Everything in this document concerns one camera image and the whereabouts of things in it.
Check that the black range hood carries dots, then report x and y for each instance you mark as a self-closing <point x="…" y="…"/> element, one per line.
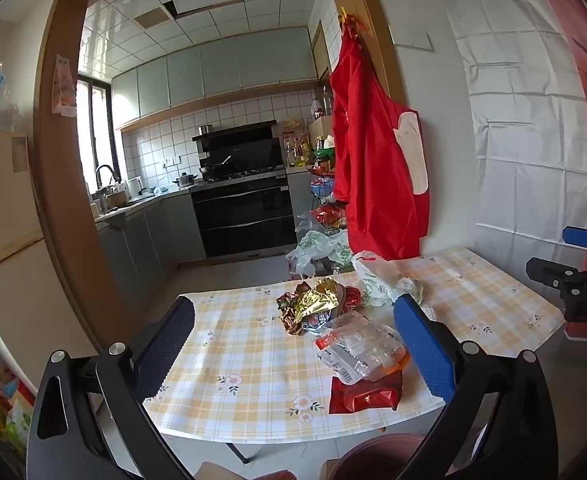
<point x="243" y="147"/>

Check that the small red wrapper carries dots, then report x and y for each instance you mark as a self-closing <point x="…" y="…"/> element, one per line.
<point x="352" y="297"/>

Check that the white and pink wall cloth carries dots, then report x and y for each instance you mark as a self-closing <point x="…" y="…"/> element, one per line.
<point x="523" y="135"/>

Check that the red cap bottle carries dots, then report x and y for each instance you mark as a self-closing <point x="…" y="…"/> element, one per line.
<point x="317" y="110"/>

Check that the lidded steel pot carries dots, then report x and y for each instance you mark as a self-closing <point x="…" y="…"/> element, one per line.
<point x="186" y="181"/>

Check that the clear glass bottle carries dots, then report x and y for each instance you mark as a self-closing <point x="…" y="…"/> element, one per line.
<point x="327" y="101"/>

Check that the paper fridge note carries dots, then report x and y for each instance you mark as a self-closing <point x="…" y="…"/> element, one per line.
<point x="19" y="155"/>

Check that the yellow wall hook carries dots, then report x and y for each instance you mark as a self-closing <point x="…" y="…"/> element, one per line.
<point x="347" y="20"/>

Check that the red snack wrapper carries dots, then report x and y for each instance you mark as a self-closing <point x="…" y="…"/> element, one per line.
<point x="368" y="395"/>

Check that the black folding table frame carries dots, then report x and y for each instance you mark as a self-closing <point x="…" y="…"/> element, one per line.
<point x="238" y="452"/>

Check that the small steel pot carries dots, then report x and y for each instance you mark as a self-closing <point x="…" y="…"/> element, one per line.
<point x="204" y="130"/>

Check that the condiment shelf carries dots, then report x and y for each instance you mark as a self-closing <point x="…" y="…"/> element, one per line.
<point x="298" y="145"/>

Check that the white wall panel cover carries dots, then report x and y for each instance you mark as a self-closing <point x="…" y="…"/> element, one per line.
<point x="413" y="38"/>

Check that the wooden door frame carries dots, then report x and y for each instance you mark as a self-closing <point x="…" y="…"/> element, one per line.
<point x="58" y="210"/>

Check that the blue bowl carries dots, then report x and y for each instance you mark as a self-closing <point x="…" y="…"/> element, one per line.
<point x="321" y="189"/>

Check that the red plastic bag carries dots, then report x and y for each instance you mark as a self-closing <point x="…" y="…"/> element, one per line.
<point x="326" y="216"/>

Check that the red apron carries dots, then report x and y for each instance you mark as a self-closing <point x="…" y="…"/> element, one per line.
<point x="373" y="160"/>

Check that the gold foil wrapper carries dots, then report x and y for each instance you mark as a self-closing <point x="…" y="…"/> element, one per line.
<point x="318" y="300"/>

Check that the kitchen faucet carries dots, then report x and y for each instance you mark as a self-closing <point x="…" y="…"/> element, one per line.
<point x="104" y="172"/>

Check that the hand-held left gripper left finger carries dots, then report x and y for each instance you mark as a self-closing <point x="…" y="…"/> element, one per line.
<point x="166" y="342"/>

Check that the green printed bag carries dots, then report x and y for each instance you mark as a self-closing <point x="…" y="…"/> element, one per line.
<point x="16" y="415"/>

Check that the kitchen window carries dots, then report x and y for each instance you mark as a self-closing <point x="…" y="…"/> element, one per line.
<point x="96" y="130"/>

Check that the brown red crumpled wrapper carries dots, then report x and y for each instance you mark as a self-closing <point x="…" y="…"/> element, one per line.
<point x="287" y="317"/>

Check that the clear orange-edged packet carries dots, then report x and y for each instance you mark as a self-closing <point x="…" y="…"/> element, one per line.
<point x="368" y="340"/>

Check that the black oven stove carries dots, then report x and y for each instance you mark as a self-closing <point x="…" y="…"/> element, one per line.
<point x="243" y="215"/>

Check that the yellow checked tablecloth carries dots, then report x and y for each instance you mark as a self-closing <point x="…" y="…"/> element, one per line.
<point x="253" y="340"/>

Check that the grey kitchen counter cabinets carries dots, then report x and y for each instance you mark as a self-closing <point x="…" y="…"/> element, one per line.
<point x="148" y="235"/>

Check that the pink bin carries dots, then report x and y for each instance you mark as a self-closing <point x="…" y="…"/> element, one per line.
<point x="373" y="455"/>

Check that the white kitchen appliance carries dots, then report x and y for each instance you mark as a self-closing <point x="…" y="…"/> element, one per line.
<point x="132" y="187"/>

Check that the white green-print plastic bag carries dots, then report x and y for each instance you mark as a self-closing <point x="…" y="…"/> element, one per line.
<point x="378" y="280"/>

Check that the beige refrigerator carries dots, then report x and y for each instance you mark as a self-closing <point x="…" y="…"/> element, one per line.
<point x="8" y="260"/>

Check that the white wall outlet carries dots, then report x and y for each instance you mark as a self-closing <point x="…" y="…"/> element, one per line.
<point x="172" y="162"/>

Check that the pale green upper cabinets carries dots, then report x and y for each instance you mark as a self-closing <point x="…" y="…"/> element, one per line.
<point x="213" y="70"/>

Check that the black wok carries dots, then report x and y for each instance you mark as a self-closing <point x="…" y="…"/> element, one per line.
<point x="213" y="169"/>

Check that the white green shopping bag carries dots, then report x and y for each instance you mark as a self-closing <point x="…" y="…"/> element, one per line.
<point x="318" y="247"/>

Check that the silver blue snack bag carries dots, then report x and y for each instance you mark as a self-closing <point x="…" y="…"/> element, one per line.
<point x="318" y="322"/>

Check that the small paper poster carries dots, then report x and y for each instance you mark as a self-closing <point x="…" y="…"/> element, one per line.
<point x="63" y="85"/>

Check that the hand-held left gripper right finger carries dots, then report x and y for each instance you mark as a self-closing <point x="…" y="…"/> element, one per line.
<point x="423" y="350"/>

